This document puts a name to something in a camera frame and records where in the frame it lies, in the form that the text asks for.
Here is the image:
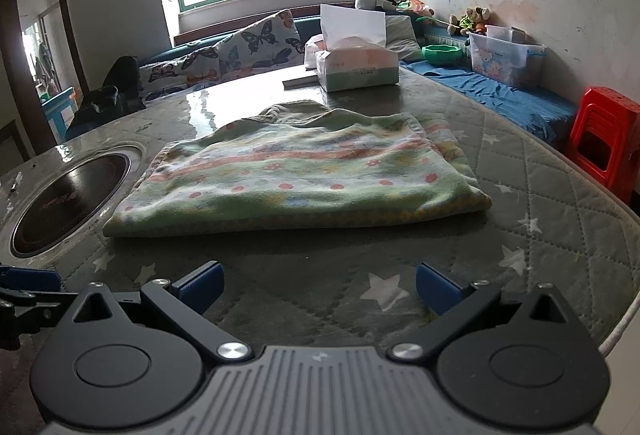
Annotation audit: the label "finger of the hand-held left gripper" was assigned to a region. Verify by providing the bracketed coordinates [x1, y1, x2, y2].
[0, 264, 76, 309]
[0, 307, 61, 351]

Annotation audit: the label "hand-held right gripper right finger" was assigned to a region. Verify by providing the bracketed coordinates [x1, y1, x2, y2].
[390, 263, 586, 362]

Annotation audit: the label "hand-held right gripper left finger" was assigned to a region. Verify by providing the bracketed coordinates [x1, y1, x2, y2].
[55, 261, 252, 362]

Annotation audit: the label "green patterned garment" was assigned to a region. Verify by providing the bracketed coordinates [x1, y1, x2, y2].
[102, 99, 494, 239]

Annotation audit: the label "round black induction cooktop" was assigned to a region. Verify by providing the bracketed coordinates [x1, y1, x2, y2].
[0, 142, 146, 261]

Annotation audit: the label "blue cabinet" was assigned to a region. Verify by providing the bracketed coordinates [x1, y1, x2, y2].
[40, 85, 76, 144]

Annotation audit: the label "black bag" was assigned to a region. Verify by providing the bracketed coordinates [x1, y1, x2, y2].
[65, 56, 144, 141]

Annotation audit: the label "blue bench sheet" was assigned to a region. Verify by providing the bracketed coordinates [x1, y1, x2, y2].
[400, 60, 579, 149]

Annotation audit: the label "butterfly print cushion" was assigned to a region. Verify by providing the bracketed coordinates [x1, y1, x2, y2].
[137, 46, 224, 104]
[215, 8, 304, 77]

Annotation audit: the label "flat grey object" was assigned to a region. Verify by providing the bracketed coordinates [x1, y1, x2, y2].
[282, 74, 321, 91]

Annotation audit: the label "red plastic stool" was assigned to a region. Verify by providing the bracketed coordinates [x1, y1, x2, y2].
[565, 86, 640, 207]

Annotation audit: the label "tissue box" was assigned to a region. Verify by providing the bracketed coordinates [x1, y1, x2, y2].
[315, 4, 401, 94]

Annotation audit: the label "green plastic basin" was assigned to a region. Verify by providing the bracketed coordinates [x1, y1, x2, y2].
[421, 44, 466, 66]

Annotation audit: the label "clear plastic storage box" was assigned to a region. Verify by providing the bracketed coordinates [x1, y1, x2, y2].
[467, 24, 547, 89]

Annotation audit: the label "grey pillow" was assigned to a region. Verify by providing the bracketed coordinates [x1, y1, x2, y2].
[385, 14, 426, 63]

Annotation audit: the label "pink tissue pack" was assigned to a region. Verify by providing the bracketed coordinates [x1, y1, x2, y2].
[304, 35, 329, 69]

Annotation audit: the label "brown plush toys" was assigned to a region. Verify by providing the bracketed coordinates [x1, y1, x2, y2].
[446, 6, 491, 36]

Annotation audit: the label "colourful soft toy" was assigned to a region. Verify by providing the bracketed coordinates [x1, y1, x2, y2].
[397, 0, 436, 19]

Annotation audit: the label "teal sofa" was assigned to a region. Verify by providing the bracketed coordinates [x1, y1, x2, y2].
[137, 12, 473, 67]

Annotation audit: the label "panda plush toy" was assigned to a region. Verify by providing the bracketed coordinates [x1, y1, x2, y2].
[355, 0, 401, 14]

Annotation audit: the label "dark wooden door frame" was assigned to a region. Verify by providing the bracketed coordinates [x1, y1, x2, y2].
[0, 0, 92, 157]

